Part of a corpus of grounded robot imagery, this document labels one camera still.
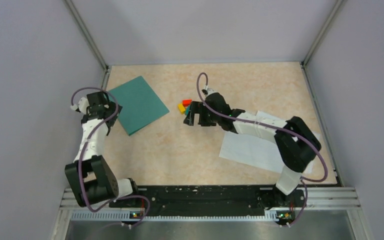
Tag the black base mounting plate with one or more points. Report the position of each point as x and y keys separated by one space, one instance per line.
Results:
x=217 y=200

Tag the aluminium frame rail front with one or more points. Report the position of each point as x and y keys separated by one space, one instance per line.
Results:
x=136 y=209

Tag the yellow block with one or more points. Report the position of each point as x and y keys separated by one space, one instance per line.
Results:
x=181 y=108

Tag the red block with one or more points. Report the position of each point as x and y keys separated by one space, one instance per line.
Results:
x=186 y=102

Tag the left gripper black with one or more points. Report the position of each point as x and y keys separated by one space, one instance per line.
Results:
x=112 y=107

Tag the green file folder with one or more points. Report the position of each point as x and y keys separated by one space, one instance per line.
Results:
x=140 y=104

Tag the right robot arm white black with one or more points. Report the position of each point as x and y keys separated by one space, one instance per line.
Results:
x=296 y=143

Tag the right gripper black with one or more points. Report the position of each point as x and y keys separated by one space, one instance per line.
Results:
x=197 y=107

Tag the left aluminium corner post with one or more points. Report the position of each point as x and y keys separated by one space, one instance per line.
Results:
x=80 y=23

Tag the right aluminium corner post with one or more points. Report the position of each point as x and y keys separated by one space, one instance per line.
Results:
x=337 y=7

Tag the aluminium corner post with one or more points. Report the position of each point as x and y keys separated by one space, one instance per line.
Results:
x=80 y=23
x=337 y=7

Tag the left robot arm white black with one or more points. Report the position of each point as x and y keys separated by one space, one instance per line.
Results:
x=89 y=175

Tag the printed white paper sheet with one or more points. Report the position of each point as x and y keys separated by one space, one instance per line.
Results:
x=268 y=117

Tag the teal block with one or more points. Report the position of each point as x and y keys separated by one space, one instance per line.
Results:
x=187 y=110

